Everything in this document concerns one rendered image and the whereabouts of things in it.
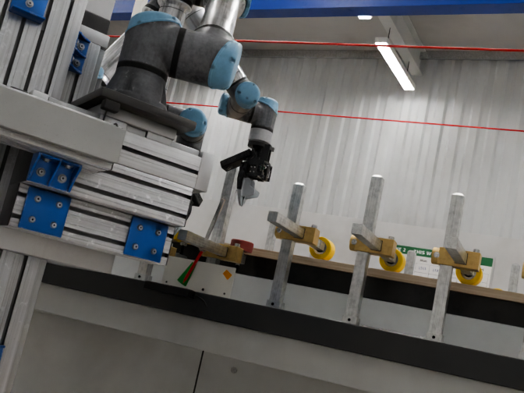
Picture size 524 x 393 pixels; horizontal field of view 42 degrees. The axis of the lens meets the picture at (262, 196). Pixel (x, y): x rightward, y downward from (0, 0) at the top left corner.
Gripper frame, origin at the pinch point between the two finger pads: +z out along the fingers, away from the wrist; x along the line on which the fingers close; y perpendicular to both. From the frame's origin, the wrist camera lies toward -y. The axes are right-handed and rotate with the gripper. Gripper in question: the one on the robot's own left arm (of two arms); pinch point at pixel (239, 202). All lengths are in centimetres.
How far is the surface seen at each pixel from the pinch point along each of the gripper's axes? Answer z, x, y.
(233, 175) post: -9.8, 5.9, -7.5
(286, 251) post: 12.5, 6.4, 17.0
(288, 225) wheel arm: 6.6, -8.3, 22.1
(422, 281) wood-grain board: 12, 28, 56
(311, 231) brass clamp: 5.0, 5.8, 24.1
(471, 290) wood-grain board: 12, 28, 72
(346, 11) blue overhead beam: -219, 279, -88
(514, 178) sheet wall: -222, 731, 15
